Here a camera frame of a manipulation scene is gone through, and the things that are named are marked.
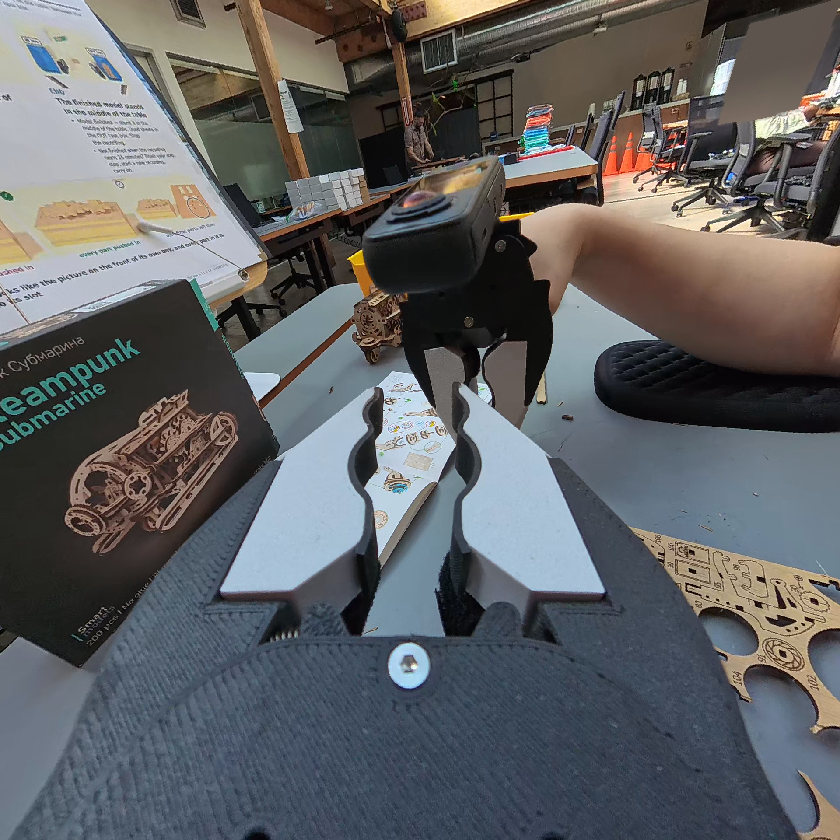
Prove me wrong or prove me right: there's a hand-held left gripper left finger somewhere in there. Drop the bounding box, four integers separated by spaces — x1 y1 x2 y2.
218 386 387 636

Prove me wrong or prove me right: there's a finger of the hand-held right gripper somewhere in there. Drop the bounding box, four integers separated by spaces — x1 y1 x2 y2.
423 348 473 429
493 341 532 434

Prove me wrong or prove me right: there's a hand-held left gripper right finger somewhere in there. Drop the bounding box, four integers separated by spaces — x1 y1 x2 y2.
436 382 609 634

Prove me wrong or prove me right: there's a person's right forearm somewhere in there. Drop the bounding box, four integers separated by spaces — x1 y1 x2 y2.
521 202 840 378

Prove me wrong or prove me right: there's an assembled wooden model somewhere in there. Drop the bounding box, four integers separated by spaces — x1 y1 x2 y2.
351 290 406 366

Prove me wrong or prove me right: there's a black model kit box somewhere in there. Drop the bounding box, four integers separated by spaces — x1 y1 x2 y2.
0 279 282 668

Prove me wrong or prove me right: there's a laser-cut plywood parts sheet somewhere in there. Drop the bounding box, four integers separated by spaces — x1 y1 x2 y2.
629 525 840 840

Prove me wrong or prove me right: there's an assembly instruction booklet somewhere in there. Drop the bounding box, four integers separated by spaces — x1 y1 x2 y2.
367 371 493 567

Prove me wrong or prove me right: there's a yellow storage bin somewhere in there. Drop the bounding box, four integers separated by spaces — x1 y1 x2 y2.
348 211 536 298

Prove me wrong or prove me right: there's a long grey-topped desk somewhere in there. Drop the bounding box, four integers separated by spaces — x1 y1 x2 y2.
486 146 599 198

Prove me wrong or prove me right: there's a stack of white boxes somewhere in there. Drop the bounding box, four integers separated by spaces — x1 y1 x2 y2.
284 168 368 212

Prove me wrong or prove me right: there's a stack of colourful trays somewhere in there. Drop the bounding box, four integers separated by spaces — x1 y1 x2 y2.
520 104 557 157

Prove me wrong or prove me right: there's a black mesh desk chair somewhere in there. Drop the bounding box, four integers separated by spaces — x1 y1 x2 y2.
222 180 266 227

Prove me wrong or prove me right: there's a white paper notice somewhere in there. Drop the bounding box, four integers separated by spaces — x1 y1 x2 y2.
276 79 305 135

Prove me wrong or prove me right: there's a row of black office chairs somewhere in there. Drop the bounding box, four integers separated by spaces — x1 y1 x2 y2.
577 88 840 245

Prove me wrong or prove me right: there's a laminated instruction sheet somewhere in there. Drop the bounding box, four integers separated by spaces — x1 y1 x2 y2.
0 0 265 337

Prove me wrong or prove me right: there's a metal duct air vent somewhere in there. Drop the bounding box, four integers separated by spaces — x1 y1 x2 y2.
419 28 459 74

